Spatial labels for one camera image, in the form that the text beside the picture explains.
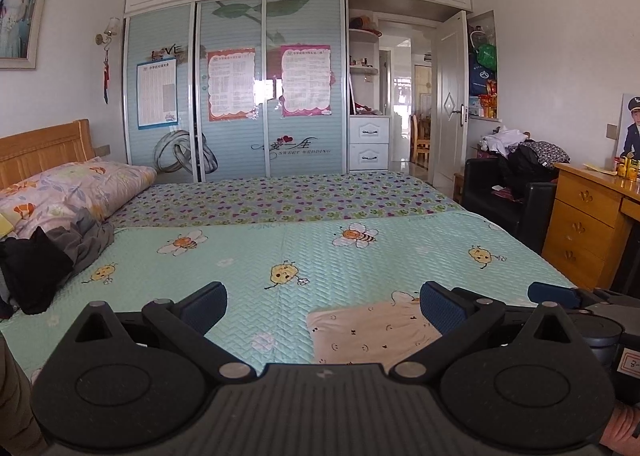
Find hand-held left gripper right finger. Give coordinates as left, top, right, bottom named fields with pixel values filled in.
left=391, top=281, right=581, bottom=382

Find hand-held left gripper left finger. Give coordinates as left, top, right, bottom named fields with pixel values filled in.
left=75, top=281, right=258, bottom=383

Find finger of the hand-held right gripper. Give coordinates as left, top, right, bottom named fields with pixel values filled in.
left=528, top=282, right=583, bottom=308

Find cream smiley print pants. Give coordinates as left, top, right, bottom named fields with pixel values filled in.
left=306, top=299, right=443, bottom=366

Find person's right hand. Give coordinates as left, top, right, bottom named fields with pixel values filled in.
left=600, top=398, right=640, bottom=456

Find wooden dresser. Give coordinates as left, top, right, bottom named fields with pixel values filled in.
left=541, top=163, right=640, bottom=289

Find green bee print bed cover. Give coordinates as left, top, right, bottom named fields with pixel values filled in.
left=0, top=209, right=576, bottom=387

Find black leather chest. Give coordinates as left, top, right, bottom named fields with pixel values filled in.
left=462, top=157, right=557, bottom=253

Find black white patterned cloth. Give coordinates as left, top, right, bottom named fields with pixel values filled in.
left=522, top=140, right=571, bottom=169

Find yellow jars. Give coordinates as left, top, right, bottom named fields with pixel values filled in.
left=614, top=156, right=640, bottom=179

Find white garment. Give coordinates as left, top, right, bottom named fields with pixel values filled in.
left=480, top=126, right=531, bottom=157

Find wooden chair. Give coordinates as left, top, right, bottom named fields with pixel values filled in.
left=410, top=114, right=432, bottom=172

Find black garment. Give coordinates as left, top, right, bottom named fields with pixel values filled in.
left=0, top=229, right=76, bottom=315

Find floral pillow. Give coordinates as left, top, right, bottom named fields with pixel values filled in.
left=0, top=161, right=158, bottom=239

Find white drawer unit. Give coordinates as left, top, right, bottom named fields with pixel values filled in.
left=348, top=116, right=391, bottom=171

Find child portrait photo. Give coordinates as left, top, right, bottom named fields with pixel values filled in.
left=620, top=94, right=640, bottom=162

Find white door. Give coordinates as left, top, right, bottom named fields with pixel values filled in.
left=432, top=11, right=469, bottom=187

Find person's body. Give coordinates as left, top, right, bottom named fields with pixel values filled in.
left=0, top=336, right=48, bottom=456

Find blue bordered poster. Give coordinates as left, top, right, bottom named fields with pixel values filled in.
left=136, top=58, right=179, bottom=129

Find orange bordered poster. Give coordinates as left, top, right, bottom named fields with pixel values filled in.
left=206, top=47, right=257, bottom=120

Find wooden headboard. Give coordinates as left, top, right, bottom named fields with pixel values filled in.
left=0, top=119, right=96, bottom=189

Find white wardrobe with sliding doors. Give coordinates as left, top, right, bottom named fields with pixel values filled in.
left=122, top=0, right=473, bottom=184

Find colourful hanging bags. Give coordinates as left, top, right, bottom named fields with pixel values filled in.
left=468, top=26, right=499, bottom=118

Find pink bordered poster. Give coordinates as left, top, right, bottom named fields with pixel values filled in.
left=280, top=44, right=333, bottom=117

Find framed wedding photo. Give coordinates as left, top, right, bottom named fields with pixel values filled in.
left=0, top=0, right=57, bottom=70

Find wall lamp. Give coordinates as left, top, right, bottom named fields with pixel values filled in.
left=96, top=17, right=122, bottom=46

